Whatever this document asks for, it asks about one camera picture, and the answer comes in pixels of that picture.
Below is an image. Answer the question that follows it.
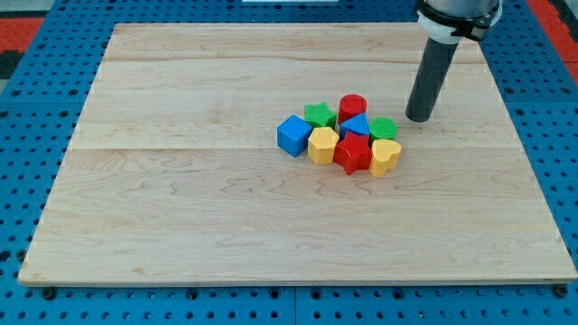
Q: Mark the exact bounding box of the yellow heart block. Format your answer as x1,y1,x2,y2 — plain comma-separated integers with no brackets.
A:
368,139,403,177

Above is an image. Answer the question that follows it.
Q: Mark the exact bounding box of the light wooden board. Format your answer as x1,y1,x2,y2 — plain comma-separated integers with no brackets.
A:
18,23,577,287

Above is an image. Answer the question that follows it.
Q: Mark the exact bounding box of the red cylinder block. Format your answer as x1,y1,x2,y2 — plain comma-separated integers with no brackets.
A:
338,94,368,124

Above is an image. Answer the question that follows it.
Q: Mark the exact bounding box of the green star block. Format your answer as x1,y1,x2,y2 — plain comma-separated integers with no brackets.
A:
304,102,337,129

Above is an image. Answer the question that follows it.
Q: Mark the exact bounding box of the yellow hexagon block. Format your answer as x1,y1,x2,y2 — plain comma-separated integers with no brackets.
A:
308,126,340,165

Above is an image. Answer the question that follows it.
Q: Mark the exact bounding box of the green cylinder block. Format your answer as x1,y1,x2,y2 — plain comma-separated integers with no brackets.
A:
368,116,398,143

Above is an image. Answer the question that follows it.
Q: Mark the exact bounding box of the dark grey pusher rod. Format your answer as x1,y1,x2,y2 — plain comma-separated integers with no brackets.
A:
406,38,457,123

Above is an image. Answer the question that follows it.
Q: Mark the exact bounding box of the blue triangle block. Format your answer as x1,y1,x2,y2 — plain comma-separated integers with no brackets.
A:
340,113,370,140

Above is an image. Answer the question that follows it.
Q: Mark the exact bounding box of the red star block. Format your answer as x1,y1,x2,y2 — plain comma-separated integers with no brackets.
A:
333,131,372,175

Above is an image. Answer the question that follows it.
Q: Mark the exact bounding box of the blue cube block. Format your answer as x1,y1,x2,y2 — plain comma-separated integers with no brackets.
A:
276,115,312,157

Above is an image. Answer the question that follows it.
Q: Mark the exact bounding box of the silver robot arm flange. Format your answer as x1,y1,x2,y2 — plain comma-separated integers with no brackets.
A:
415,0,503,44

